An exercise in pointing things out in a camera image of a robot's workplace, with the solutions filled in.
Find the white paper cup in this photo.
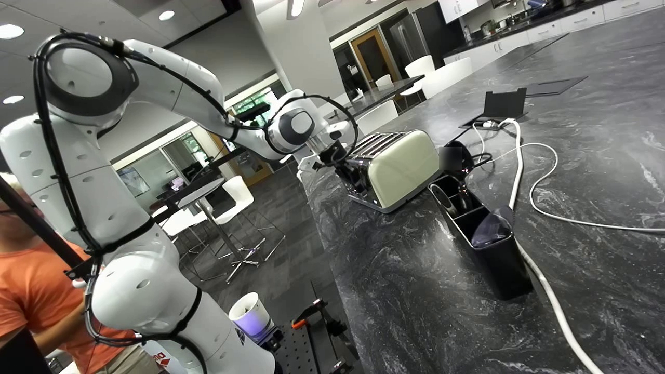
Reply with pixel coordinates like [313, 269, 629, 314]
[228, 291, 275, 344]

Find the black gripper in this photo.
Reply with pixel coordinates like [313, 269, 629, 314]
[313, 141, 348, 171]

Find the black thin cable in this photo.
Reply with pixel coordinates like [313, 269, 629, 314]
[454, 117, 500, 176]

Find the person in orange shirt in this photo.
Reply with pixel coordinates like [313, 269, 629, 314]
[0, 201, 146, 374]

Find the cream white toaster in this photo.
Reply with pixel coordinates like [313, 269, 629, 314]
[348, 131, 443, 215]

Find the black round object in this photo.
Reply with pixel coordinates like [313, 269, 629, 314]
[440, 141, 473, 179]

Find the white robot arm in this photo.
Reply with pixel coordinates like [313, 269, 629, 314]
[2, 31, 344, 374]

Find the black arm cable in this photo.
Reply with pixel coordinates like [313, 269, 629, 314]
[29, 31, 362, 350]

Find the white power cable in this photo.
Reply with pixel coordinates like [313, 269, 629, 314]
[476, 117, 665, 374]

